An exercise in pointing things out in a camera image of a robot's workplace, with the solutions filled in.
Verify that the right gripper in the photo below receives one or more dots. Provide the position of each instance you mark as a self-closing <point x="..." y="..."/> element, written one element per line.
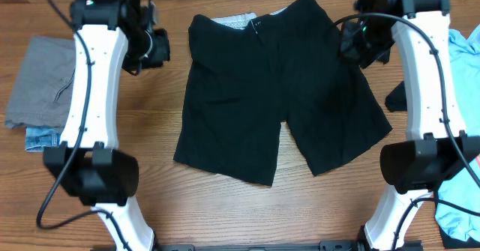
<point x="355" y="43"/>

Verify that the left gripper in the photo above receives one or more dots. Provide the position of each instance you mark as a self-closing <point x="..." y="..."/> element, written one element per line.
<point x="163" y="54"/>

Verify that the black shorts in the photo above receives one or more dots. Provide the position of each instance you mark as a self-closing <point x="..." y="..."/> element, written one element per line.
<point x="281" y="68"/>

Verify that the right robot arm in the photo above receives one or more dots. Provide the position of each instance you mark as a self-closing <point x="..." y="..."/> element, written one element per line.
<point x="437" y="145"/>

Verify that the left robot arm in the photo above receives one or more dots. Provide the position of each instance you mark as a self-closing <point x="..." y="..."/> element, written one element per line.
<point x="111" y="37"/>

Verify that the black garment under shirt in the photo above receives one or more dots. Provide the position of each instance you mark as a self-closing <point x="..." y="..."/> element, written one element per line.
<point x="396" y="100"/>

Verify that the folded grey shorts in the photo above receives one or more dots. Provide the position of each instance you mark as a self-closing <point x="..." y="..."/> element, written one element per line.
<point x="41" y="95"/>

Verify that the folded blue jeans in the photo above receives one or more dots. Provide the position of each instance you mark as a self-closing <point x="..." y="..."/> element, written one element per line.
<point x="39" y="138"/>

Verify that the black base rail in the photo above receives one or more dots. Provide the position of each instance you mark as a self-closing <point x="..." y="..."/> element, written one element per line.
<point x="262" y="246"/>

